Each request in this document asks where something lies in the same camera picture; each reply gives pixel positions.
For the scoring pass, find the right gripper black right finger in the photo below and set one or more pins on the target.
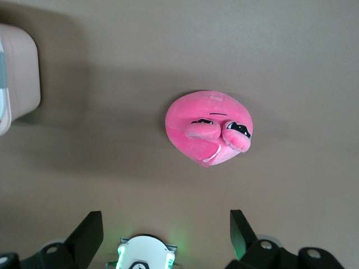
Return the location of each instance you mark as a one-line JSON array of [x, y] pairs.
[[246, 252]]

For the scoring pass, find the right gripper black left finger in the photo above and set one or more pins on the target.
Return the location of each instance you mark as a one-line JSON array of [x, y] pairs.
[[84, 246]]

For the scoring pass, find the pink plush toy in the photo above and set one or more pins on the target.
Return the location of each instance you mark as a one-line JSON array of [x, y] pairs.
[[196, 112]]

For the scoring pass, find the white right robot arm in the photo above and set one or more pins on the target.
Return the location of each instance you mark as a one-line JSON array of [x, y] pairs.
[[143, 252]]

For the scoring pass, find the pink plastic box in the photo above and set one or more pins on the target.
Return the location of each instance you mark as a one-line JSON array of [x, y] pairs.
[[25, 70]]

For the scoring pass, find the brown table mat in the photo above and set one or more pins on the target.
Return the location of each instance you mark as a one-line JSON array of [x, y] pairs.
[[252, 42]]

